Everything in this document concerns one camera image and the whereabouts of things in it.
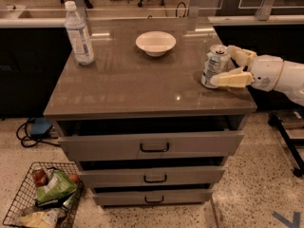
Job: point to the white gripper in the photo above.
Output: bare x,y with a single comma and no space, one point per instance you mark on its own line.
267,72

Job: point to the green white 7up can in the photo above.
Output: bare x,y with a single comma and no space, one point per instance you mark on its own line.
216,62

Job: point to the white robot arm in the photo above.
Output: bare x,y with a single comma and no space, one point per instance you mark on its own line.
290,81

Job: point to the white paper bowl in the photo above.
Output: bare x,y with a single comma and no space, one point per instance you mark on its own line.
155,43

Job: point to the red soda can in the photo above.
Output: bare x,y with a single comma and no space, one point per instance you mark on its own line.
39,176

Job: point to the top grey drawer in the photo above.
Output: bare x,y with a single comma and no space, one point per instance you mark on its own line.
151,146

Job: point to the grey drawer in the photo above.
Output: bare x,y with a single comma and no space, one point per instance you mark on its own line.
153,197
151,146
152,176

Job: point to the black rolling cart base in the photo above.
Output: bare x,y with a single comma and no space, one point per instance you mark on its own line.
290,124

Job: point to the grey drawer cabinet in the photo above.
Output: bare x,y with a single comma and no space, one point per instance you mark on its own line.
125,91

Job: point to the middle grey drawer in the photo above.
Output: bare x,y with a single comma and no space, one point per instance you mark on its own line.
152,176

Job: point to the bottom grey drawer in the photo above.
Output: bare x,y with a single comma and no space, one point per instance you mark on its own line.
153,197

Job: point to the clear plastic water bottle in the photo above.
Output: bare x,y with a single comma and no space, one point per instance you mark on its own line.
78,34

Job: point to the red apple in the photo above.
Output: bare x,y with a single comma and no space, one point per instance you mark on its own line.
74,177

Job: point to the blue foot pedal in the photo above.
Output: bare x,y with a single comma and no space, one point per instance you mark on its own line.
40,127

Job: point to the green chip bag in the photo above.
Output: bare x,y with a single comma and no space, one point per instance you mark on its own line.
59,186

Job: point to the yellow snack packet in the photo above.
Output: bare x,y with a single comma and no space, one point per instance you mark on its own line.
42,219

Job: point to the black wire basket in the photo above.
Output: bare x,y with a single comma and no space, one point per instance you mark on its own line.
25,203

